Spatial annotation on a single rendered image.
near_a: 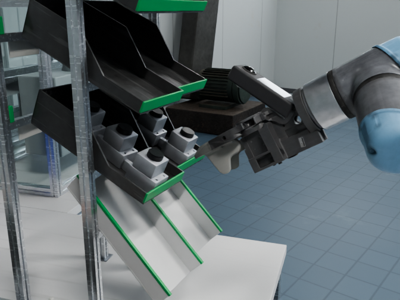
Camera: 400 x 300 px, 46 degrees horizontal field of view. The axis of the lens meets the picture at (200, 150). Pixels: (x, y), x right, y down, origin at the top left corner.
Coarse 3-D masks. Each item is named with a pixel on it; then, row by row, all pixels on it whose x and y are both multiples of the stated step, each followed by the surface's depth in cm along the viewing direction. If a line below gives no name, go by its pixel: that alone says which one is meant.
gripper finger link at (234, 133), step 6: (240, 126) 70; (246, 126) 71; (228, 132) 71; (234, 132) 71; (240, 132) 71; (216, 138) 73; (222, 138) 72; (228, 138) 71; (234, 138) 71; (210, 144) 74; (216, 144) 74; (222, 144) 73
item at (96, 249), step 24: (72, 0) 74; (72, 24) 76; (0, 48) 83; (72, 48) 76; (0, 72) 83; (72, 72) 77; (0, 96) 84; (0, 120) 85; (0, 144) 86; (0, 168) 88; (96, 216) 86; (96, 240) 87; (24, 264) 94; (96, 264) 88; (24, 288) 95; (96, 288) 89
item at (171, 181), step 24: (48, 96) 86; (72, 96) 96; (96, 96) 97; (48, 120) 87; (72, 120) 84; (120, 120) 95; (72, 144) 86; (96, 144) 83; (144, 144) 94; (96, 168) 85; (120, 168) 88; (168, 168) 93; (144, 192) 81
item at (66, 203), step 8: (0, 192) 174; (0, 200) 167; (24, 200) 167; (32, 200) 167; (40, 200) 167; (48, 200) 167; (56, 200) 167; (64, 200) 167; (72, 200) 167; (40, 208) 160; (48, 208) 160; (56, 208) 160; (64, 208) 160; (72, 208) 160; (80, 208) 165
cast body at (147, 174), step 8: (144, 152) 84; (152, 152) 83; (160, 152) 84; (128, 160) 87; (136, 160) 83; (144, 160) 83; (152, 160) 83; (160, 160) 83; (128, 168) 85; (136, 168) 84; (144, 168) 83; (152, 168) 82; (160, 168) 84; (128, 176) 85; (136, 176) 84; (144, 176) 83; (152, 176) 83; (160, 176) 85; (136, 184) 85; (144, 184) 84; (152, 184) 83; (160, 184) 85
